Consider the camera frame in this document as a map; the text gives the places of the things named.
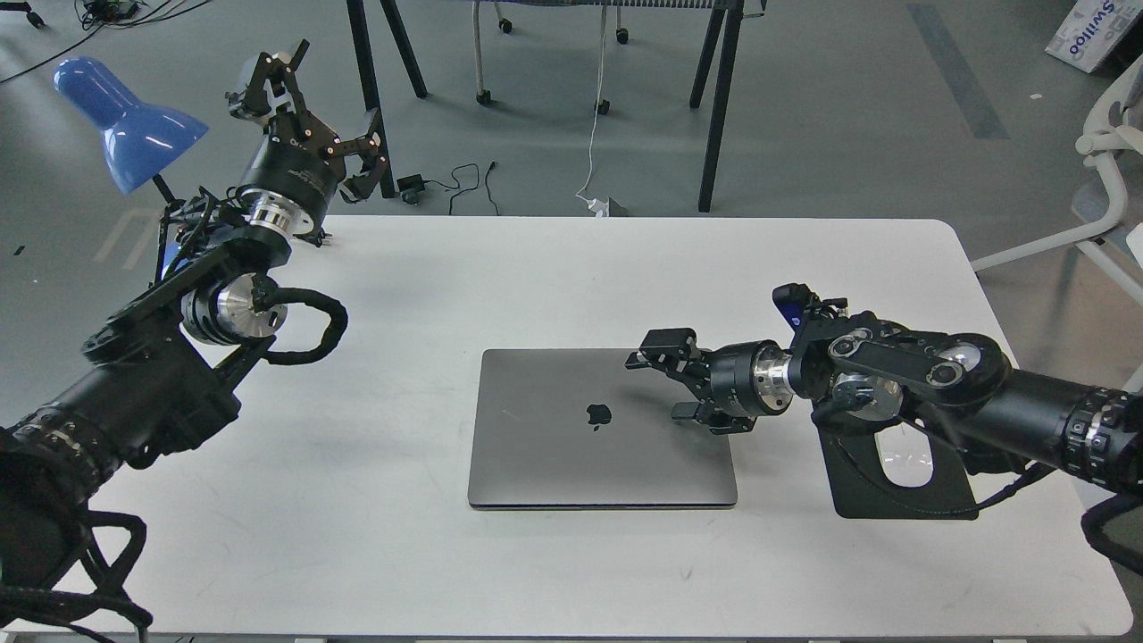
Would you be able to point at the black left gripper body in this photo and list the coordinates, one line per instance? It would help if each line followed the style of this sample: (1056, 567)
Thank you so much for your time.
(291, 161)

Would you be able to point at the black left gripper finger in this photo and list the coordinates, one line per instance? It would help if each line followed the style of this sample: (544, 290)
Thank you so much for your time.
(268, 94)
(368, 148)

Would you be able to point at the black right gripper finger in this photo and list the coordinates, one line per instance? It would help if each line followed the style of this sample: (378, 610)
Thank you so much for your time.
(673, 352)
(719, 422)

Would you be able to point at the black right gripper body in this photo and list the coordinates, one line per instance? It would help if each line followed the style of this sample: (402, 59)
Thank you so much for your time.
(747, 381)

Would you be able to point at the grey laptop computer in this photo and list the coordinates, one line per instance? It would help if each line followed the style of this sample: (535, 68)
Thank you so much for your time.
(573, 428)

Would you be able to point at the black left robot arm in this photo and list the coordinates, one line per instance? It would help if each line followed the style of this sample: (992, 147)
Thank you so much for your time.
(165, 366)

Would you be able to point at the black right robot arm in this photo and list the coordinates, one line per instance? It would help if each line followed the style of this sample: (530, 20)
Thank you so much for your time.
(863, 374)

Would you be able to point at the blue desk lamp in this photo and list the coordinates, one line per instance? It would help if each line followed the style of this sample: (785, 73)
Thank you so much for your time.
(140, 139)

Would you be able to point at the black mouse pad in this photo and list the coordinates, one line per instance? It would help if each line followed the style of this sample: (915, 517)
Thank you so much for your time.
(860, 490)

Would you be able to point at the white computer mouse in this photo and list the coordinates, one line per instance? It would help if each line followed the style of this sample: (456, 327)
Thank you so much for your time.
(905, 456)

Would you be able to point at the white office chair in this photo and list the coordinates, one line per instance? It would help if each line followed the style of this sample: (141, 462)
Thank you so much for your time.
(1109, 206)

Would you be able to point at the white cardboard box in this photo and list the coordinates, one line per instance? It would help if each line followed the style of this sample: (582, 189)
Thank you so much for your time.
(1090, 30)

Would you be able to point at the black table frame legs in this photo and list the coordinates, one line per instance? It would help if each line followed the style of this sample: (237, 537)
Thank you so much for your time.
(723, 30)

